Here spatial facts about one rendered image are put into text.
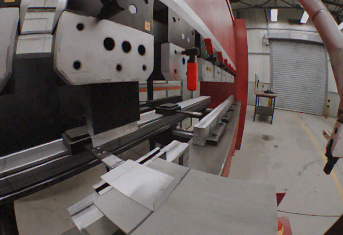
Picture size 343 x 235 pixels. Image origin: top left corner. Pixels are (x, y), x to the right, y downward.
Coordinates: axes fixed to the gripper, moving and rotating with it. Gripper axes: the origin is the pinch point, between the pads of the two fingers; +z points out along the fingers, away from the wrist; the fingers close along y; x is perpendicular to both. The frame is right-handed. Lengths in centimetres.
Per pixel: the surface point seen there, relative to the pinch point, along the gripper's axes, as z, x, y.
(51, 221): 108, -46, -151
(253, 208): -2.4, -17.9, -34.9
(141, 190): -1, -19, -53
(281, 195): 15.8, 4.5, -12.1
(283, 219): 17.8, -6.1, -12.3
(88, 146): 1, -14, -74
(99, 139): -9, -20, -60
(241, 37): -99, 194, -19
